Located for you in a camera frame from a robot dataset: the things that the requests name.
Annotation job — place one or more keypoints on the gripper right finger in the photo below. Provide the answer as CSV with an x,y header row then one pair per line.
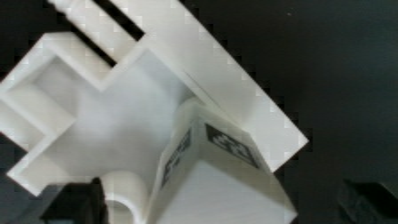
x,y
368,203

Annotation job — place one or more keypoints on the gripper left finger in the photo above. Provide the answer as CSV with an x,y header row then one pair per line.
x,y
68,205

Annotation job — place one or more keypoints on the white chair leg block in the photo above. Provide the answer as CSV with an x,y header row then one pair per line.
x,y
215,187

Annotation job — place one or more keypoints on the white chair seat part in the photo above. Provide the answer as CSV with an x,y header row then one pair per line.
x,y
87,115

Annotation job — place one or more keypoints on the white U-shaped fence frame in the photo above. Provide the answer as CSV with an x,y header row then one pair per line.
x,y
130,24

